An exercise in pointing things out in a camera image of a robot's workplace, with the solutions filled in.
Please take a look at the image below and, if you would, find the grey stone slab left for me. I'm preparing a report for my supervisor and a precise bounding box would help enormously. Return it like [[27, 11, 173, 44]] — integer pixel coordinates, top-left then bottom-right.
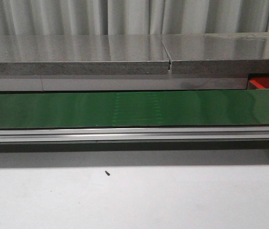
[[0, 35, 170, 76]]

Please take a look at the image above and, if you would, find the grey pleated curtain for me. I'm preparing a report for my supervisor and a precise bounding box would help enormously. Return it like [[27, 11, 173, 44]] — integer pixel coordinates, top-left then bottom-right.
[[0, 0, 269, 35]]

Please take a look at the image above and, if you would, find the grey stone slab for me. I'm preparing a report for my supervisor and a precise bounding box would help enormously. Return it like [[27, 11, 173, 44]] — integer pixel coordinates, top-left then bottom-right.
[[161, 32, 269, 74], [0, 35, 170, 76]]

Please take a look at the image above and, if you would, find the grey stone slab right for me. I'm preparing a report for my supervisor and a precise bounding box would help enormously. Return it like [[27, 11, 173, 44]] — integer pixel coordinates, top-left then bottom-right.
[[161, 32, 269, 74]]

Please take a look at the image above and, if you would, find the green conveyor belt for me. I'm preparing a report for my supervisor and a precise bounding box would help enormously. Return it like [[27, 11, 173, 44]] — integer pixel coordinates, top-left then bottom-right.
[[0, 89, 269, 129]]

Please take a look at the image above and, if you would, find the red plastic bin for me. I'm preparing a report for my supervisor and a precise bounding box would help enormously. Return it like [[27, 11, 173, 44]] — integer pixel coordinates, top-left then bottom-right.
[[247, 76, 269, 89]]

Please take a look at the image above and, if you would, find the aluminium conveyor side rail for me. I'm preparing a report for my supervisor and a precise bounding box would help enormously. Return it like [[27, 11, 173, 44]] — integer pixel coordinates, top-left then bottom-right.
[[0, 126, 269, 143]]

